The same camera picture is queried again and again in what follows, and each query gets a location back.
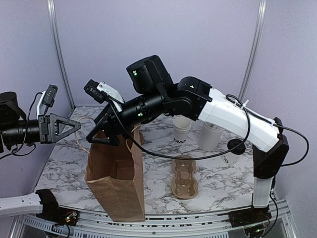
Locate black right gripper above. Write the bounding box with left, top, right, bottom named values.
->
left=85, top=87, right=167, bottom=147

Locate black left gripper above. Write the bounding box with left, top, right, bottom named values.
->
left=0, top=112, right=81, bottom=145

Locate brown paper takeout bag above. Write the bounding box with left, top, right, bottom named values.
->
left=85, top=135, right=145, bottom=222

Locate brown cardboard cup carrier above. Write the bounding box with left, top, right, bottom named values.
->
left=171, top=156, right=198, bottom=199

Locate black plastic cup lid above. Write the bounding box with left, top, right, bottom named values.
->
left=227, top=138, right=246, bottom=155

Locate white paper coffee cup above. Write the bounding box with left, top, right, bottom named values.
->
left=221, top=152, right=241, bottom=165

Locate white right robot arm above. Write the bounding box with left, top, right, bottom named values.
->
left=84, top=75, right=289, bottom=222

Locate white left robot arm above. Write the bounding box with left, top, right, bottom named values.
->
left=0, top=85, right=81, bottom=221

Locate white paper cup stack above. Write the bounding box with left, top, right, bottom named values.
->
left=173, top=117, right=192, bottom=145

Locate white ribbed holder cup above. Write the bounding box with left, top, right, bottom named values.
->
left=198, top=122, right=223, bottom=152

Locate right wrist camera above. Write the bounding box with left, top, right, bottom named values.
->
left=83, top=55, right=174, bottom=105

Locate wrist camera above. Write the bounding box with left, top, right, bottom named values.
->
left=36, top=84, right=58, bottom=118
left=83, top=55, right=174, bottom=105

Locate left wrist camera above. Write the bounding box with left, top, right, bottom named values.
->
left=36, top=84, right=58, bottom=118

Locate left aluminium frame post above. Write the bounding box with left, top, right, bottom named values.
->
left=47, top=0, right=75, bottom=110

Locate aluminium frame post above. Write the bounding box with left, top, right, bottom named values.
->
left=238, top=0, right=267, bottom=101
left=47, top=0, right=75, bottom=110

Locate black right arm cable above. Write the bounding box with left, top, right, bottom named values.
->
left=104, top=93, right=310, bottom=167

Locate right aluminium frame post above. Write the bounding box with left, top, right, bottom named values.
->
left=238, top=0, right=267, bottom=101

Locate aluminium front rail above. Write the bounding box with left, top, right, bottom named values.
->
left=8, top=200, right=298, bottom=238

